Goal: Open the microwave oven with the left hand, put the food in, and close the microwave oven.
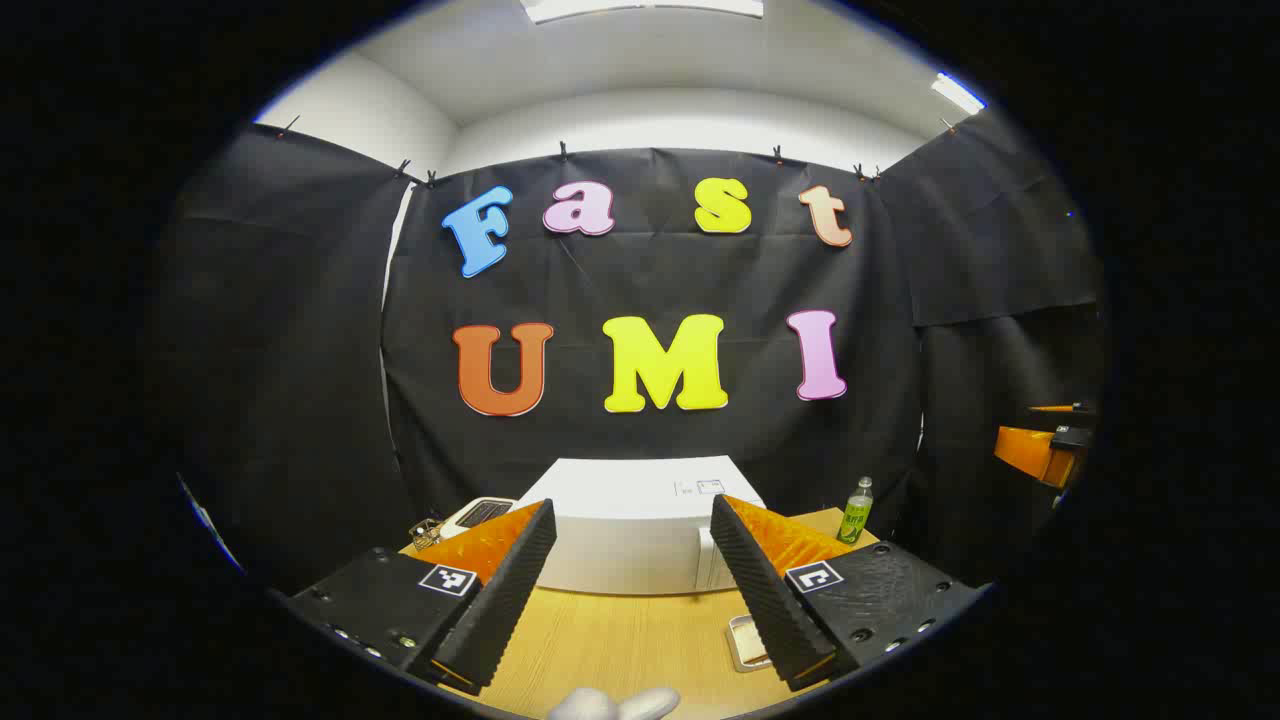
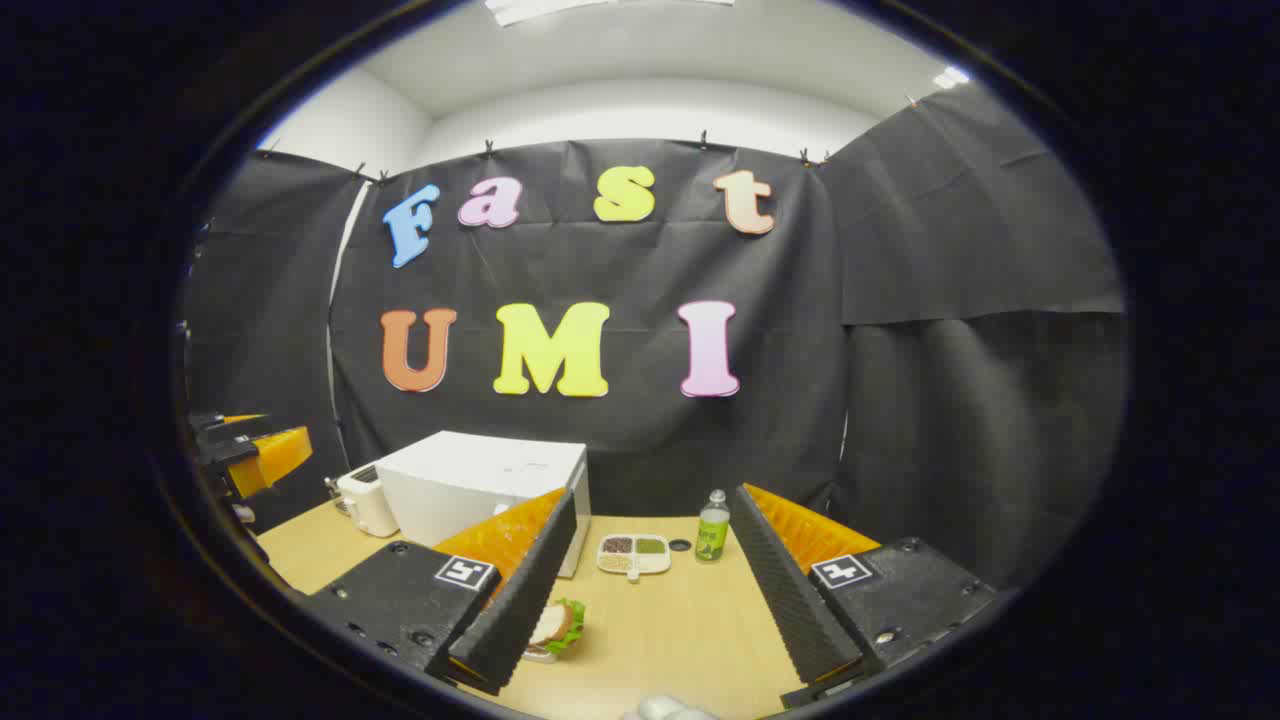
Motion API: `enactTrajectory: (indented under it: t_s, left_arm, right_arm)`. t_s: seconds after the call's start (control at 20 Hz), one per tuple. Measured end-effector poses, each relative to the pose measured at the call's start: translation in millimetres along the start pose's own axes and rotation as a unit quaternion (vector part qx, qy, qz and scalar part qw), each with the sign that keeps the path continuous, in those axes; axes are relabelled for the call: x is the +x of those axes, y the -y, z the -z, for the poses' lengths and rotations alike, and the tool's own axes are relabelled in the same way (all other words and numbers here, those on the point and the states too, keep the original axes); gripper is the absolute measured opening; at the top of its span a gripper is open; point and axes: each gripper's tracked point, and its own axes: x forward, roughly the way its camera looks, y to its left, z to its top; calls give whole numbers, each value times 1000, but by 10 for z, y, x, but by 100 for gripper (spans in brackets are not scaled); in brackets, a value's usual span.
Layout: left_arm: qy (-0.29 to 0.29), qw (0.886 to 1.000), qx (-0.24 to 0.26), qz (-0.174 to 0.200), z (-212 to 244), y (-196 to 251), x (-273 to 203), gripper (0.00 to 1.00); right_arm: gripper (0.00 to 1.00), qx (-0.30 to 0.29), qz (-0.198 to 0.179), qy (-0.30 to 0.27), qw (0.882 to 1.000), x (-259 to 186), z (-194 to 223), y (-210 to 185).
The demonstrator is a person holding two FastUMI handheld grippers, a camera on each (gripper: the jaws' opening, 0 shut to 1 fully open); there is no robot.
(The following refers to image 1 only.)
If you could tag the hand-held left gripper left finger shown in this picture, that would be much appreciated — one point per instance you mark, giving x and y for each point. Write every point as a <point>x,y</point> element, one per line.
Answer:
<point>508,590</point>

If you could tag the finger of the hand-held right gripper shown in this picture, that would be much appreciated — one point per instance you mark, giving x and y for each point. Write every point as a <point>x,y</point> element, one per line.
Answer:
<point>1030,452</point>

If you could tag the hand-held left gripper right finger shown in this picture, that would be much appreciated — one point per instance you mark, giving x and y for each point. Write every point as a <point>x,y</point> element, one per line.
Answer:
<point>760,590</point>

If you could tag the white microwave oven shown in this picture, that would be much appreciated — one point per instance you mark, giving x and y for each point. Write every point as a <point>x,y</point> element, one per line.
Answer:
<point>630,530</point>

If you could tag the white rectangular plate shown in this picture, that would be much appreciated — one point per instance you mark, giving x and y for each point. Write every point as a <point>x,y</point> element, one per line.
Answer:
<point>747,645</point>

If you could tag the white toaster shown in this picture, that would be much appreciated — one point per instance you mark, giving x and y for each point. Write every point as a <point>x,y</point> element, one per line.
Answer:
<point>478,513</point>

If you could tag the green drink bottle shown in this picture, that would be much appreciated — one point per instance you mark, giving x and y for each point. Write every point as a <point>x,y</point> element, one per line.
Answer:
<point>856,515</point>

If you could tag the black backdrop cloth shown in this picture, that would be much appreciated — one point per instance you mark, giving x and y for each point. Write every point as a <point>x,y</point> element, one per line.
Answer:
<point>650,280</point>

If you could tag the small ceiling light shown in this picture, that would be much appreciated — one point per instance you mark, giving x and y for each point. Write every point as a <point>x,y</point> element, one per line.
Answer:
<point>957,93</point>

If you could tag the long ceiling light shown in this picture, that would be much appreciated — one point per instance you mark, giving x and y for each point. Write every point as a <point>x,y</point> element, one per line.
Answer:
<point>640,8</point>

